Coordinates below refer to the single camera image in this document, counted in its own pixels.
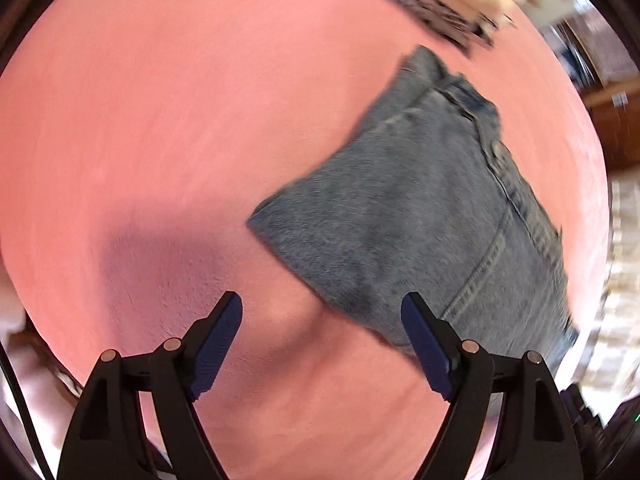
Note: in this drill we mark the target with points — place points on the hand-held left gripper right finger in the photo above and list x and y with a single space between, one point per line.
425 345

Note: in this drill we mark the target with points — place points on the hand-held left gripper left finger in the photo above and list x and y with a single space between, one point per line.
220 340

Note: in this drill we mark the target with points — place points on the blue denim jacket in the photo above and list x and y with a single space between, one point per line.
400 200

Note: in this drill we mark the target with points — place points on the pink bed sheet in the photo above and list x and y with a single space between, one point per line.
175 110

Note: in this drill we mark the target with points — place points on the dark wooden cabinet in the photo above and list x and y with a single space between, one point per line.
610 92

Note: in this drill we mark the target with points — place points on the black white printed cloth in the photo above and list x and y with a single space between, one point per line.
430 10

